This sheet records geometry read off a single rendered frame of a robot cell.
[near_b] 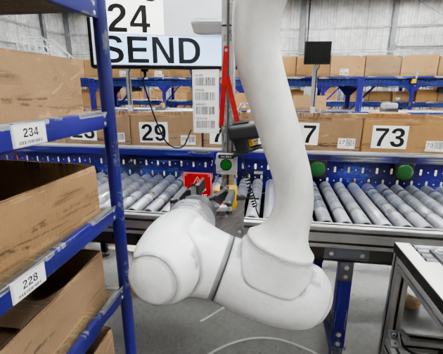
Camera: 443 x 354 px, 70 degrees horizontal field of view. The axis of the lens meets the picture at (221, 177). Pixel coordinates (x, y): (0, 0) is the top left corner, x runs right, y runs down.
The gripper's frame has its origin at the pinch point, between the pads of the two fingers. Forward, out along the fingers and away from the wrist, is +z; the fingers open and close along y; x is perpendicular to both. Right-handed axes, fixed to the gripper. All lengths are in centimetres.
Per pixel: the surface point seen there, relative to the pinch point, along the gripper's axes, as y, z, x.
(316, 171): -37, 79, 15
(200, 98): 8.5, 26.8, -20.7
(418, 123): -81, 87, -8
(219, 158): 2.3, 24.4, -2.1
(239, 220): -4.5, 26.5, 19.9
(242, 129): -5.4, 20.8, -12.0
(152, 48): 25, 31, -36
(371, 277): -83, 120, 95
